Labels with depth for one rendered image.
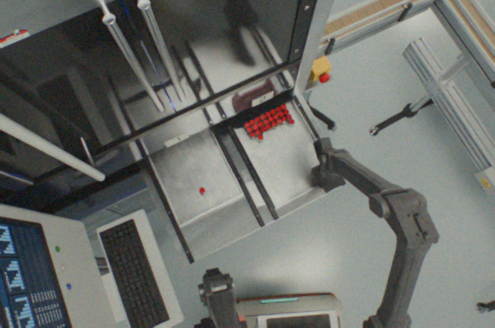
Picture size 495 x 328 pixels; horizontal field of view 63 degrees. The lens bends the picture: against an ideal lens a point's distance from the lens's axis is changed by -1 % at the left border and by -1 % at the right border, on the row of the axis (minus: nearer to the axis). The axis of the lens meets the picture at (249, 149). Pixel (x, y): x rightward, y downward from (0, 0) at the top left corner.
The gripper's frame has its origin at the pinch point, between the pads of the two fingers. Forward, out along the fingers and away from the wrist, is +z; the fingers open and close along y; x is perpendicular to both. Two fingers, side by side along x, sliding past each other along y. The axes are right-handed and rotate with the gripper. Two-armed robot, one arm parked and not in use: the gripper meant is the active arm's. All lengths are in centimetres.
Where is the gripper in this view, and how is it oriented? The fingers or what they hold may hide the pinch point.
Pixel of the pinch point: (323, 185)
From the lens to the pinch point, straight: 153.1
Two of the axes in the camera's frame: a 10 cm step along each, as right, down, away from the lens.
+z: 0.7, 4.1, 9.1
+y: -4.5, -8.0, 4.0
